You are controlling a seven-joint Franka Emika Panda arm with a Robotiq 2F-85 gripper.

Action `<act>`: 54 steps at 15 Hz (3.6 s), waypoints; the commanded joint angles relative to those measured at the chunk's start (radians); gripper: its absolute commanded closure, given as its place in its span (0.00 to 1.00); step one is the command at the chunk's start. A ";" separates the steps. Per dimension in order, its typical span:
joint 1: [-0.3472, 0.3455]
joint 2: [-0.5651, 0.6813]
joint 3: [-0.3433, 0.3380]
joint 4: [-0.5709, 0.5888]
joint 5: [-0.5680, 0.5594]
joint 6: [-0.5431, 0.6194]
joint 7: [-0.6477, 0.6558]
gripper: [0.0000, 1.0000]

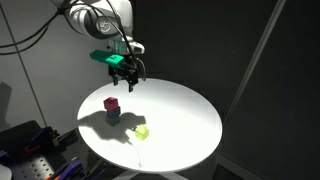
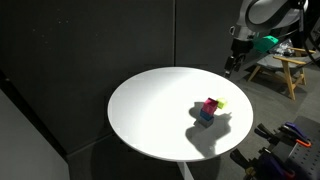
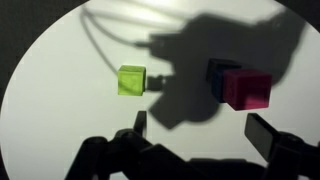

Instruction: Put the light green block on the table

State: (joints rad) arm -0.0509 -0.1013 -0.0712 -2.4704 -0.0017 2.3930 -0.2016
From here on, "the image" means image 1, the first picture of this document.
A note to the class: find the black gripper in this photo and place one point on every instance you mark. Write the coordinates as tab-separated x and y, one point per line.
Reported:
124	71

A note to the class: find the light green block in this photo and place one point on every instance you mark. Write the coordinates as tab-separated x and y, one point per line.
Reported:
142	132

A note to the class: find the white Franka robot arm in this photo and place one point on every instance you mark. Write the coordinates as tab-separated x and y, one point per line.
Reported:
103	20

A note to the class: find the magenta block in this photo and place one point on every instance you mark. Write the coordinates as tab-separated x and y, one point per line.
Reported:
111	103

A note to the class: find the blue block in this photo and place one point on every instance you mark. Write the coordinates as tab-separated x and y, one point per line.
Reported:
114	112

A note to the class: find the grey block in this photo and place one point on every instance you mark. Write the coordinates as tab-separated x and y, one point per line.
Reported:
112	120

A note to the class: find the round white table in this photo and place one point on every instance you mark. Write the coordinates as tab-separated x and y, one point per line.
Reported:
173	126

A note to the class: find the purple clamp with orange tip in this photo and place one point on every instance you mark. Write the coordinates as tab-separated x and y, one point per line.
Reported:
40	137
68	168

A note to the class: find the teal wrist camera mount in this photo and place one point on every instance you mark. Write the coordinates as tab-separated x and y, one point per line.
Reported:
106	57

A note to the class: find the grey diagonal frame bar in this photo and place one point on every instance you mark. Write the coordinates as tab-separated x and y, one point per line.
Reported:
255	60

